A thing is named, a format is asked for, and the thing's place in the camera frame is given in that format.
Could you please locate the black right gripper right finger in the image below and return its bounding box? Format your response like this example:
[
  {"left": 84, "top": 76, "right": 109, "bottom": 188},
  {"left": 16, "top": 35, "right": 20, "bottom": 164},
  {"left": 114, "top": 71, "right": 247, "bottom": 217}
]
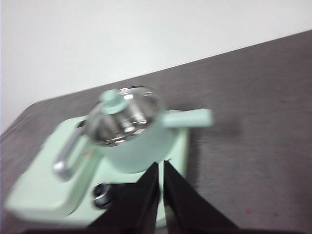
[{"left": 163, "top": 160, "right": 238, "bottom": 231}]

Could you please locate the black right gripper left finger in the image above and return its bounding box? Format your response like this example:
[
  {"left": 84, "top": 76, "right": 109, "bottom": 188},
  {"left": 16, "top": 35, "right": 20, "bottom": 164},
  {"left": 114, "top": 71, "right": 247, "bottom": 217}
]
[{"left": 87, "top": 162, "right": 160, "bottom": 231}]

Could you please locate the glass lid with green knob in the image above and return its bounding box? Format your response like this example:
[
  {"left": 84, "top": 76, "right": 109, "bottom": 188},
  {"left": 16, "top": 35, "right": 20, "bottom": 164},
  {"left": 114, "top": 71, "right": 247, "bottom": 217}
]
[{"left": 86, "top": 85, "right": 167, "bottom": 147}]

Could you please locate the black control panel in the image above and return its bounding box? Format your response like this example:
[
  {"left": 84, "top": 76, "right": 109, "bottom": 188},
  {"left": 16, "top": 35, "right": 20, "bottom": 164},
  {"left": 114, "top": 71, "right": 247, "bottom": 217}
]
[{"left": 92, "top": 182, "right": 146, "bottom": 220}]

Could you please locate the silver black control knob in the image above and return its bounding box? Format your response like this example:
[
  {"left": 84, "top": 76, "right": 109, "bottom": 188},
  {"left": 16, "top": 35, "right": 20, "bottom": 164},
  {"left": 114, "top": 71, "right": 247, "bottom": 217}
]
[{"left": 92, "top": 184, "right": 112, "bottom": 208}]

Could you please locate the mint green cooker base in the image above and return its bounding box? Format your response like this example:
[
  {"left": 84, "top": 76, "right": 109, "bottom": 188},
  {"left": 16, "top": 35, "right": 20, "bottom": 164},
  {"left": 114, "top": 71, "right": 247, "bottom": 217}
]
[{"left": 4, "top": 114, "right": 193, "bottom": 229}]

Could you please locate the mint green hinged grill cover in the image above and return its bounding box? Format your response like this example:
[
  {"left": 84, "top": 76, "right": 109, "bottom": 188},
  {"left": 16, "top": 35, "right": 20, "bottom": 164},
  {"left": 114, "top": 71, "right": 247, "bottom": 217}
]
[{"left": 4, "top": 117, "right": 104, "bottom": 217}]

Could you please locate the mint green handled steamer pot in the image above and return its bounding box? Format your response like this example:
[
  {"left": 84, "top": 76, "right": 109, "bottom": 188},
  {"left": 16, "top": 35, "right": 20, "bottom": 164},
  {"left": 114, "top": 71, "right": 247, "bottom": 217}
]
[{"left": 97, "top": 107, "right": 215, "bottom": 174}]

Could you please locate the chrome grill cover handle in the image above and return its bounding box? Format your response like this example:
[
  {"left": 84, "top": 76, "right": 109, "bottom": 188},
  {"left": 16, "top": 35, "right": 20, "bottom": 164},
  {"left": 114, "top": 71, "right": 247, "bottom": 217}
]
[{"left": 52, "top": 125, "right": 86, "bottom": 183}]

